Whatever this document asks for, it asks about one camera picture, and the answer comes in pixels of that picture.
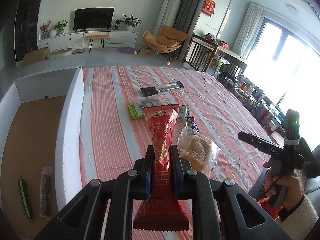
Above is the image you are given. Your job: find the orange fuzzy garment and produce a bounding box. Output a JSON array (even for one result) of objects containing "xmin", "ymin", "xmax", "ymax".
[{"xmin": 255, "ymin": 198, "xmax": 286, "ymax": 222}]

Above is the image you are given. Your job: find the green snack packet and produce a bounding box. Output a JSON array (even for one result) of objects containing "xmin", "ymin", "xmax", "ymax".
[{"xmin": 128, "ymin": 104, "xmax": 144, "ymax": 120}]

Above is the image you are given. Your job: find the silver triangular snack packet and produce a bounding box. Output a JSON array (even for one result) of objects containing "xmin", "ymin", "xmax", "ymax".
[{"xmin": 177, "ymin": 105, "xmax": 190, "ymax": 121}]

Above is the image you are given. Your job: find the dark chocolate bar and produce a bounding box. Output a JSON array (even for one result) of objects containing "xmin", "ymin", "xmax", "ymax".
[{"xmin": 187, "ymin": 116, "xmax": 199, "ymax": 133}]

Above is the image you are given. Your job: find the dark wooden side table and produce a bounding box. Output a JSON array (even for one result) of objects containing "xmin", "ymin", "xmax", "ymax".
[{"xmin": 183, "ymin": 34, "xmax": 248, "ymax": 76}]

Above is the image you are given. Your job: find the green sausage snack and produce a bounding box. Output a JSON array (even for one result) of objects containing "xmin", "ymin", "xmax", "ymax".
[{"xmin": 18, "ymin": 176, "xmax": 34, "ymax": 220}]

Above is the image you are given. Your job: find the wooden stool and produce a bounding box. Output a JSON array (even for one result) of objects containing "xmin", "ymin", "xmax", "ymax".
[{"xmin": 85, "ymin": 34, "xmax": 109, "ymax": 52}]

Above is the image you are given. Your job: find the white fleece sleeve forearm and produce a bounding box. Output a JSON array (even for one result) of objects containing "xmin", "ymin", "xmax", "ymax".
[{"xmin": 279, "ymin": 195, "xmax": 319, "ymax": 239}]

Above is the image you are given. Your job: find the grey curtain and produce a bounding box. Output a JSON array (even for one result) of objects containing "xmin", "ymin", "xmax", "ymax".
[{"xmin": 174, "ymin": 0, "xmax": 204, "ymax": 62}]

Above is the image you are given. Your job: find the hawthorn strips clear bag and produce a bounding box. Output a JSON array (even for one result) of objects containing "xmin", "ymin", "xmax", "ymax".
[{"xmin": 135, "ymin": 97, "xmax": 164, "ymax": 108}]

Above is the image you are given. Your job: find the white sheer curtain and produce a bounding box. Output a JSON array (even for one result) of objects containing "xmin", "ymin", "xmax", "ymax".
[{"xmin": 232, "ymin": 3, "xmax": 264, "ymax": 58}]

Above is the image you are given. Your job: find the person's right hand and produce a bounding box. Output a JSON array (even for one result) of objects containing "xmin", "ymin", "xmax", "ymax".
[{"xmin": 264, "ymin": 170, "xmax": 303, "ymax": 211}]

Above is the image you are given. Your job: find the long black snack packet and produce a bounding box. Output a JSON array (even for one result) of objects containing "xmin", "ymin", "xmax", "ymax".
[{"xmin": 140, "ymin": 81, "xmax": 184, "ymax": 97}]

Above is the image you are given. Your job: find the cardboard box on floor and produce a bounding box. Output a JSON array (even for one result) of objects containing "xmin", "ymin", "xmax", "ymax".
[{"xmin": 23, "ymin": 47, "xmax": 50, "ymax": 67}]

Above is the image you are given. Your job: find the white tv cabinet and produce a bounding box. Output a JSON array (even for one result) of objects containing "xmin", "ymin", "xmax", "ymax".
[{"xmin": 37, "ymin": 30, "xmax": 138, "ymax": 51}]

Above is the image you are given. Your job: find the black television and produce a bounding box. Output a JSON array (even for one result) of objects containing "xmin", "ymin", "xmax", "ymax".
[{"xmin": 73, "ymin": 8, "xmax": 114, "ymax": 30}]

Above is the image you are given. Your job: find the bread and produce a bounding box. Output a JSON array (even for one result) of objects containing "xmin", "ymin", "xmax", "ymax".
[{"xmin": 176, "ymin": 125, "xmax": 220, "ymax": 176}]

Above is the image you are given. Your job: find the red wall calendar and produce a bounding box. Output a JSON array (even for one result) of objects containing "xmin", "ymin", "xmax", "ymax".
[{"xmin": 201, "ymin": 0, "xmax": 216, "ymax": 17}]

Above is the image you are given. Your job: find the orange lounge chair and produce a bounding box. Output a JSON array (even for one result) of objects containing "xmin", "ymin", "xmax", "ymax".
[{"xmin": 143, "ymin": 25, "xmax": 188, "ymax": 54}]

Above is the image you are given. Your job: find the purple round floor mat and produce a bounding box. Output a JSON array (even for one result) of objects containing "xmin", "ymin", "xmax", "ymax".
[{"xmin": 117, "ymin": 47, "xmax": 137, "ymax": 54}]

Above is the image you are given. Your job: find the green potted plant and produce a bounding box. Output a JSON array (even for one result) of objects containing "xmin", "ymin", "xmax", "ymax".
[{"xmin": 122, "ymin": 15, "xmax": 142, "ymax": 31}]

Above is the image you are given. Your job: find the striped pink grey tablecloth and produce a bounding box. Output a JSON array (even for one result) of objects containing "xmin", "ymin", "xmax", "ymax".
[{"xmin": 80, "ymin": 66, "xmax": 267, "ymax": 191}]

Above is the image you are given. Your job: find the dark red snack stick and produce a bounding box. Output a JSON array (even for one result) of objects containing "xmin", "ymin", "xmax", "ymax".
[{"xmin": 40, "ymin": 166, "xmax": 53, "ymax": 217}]

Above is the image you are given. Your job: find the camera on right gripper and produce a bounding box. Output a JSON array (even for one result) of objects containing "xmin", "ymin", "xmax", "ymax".
[{"xmin": 284, "ymin": 109, "xmax": 300, "ymax": 146}]

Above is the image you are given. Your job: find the white floor air conditioner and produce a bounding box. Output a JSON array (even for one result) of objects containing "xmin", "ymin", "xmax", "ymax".
[{"xmin": 153, "ymin": 0, "xmax": 182, "ymax": 36}]

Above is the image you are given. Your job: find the red snack packet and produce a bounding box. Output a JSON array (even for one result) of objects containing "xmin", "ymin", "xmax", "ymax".
[{"xmin": 133, "ymin": 104, "xmax": 189, "ymax": 231}]

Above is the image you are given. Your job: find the red flower vase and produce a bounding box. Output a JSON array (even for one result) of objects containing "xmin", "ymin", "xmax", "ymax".
[{"xmin": 40, "ymin": 20, "xmax": 51, "ymax": 39}]

